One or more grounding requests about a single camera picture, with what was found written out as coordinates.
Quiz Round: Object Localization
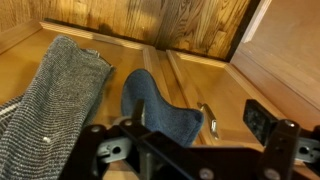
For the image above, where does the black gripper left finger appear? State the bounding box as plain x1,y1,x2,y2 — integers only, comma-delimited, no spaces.
59,98,188,180

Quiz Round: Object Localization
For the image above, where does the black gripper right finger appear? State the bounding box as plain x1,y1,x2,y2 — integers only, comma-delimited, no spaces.
243,99,320,180

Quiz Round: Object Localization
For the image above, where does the blue oven mitt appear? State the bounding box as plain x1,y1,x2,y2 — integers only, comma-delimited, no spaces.
121,69,204,147

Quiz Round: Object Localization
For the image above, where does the grey hanging dish towel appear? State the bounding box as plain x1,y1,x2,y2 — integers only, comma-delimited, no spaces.
0,35,114,180

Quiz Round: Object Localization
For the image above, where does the wooden cabinet door left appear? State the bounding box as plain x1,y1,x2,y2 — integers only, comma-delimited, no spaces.
167,50,319,150

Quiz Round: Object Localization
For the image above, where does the wooden cabinet door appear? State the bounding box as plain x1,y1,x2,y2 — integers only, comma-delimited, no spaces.
0,21,168,180
167,50,319,150

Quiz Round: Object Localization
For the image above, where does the wooden cabinet door right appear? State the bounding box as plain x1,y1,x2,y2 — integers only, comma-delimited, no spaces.
0,21,168,180

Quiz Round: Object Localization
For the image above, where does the metal cabinet door handle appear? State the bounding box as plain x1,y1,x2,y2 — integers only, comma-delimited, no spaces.
197,102,219,140

